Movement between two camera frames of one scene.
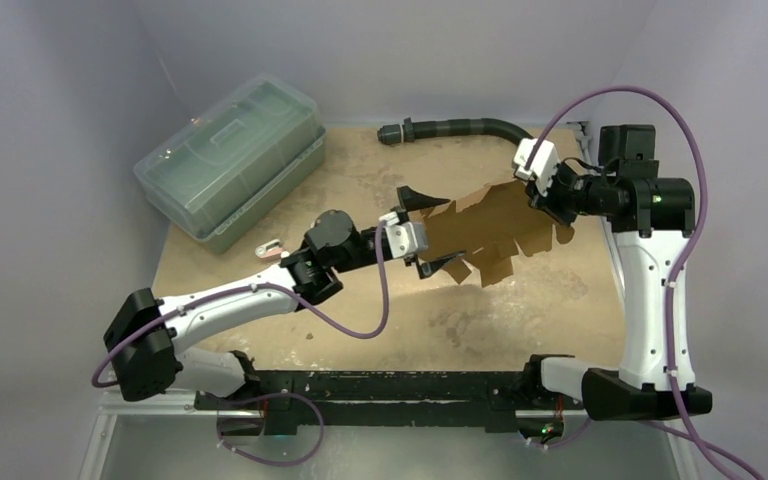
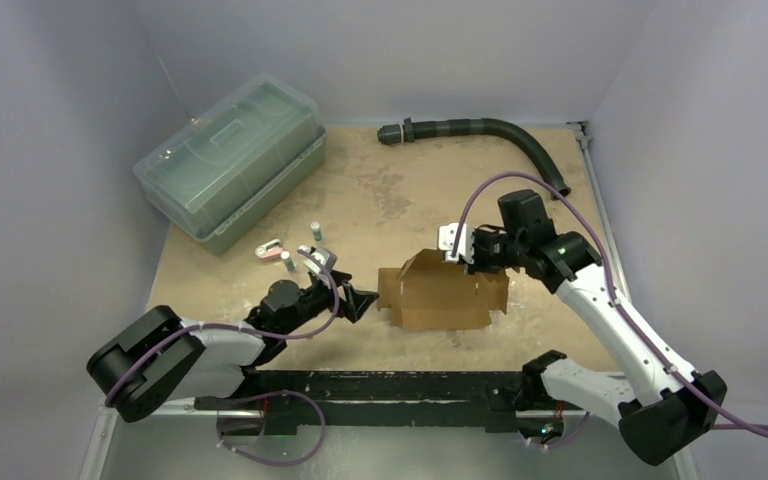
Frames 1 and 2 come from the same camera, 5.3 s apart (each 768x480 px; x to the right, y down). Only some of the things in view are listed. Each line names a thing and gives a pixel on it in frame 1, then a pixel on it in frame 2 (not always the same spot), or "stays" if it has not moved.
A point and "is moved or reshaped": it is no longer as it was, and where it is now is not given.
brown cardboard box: [490, 231] is moved or reshaped
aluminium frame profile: [169, 435] stays
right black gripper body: [549, 206] → [475, 247]
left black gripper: [411, 201] → [356, 300]
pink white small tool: [269, 250] stays
